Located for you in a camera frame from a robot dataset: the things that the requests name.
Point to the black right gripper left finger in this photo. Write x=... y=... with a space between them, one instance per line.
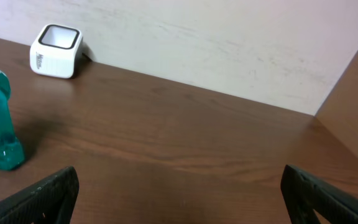
x=50 y=200

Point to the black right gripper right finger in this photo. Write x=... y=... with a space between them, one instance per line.
x=306 y=195

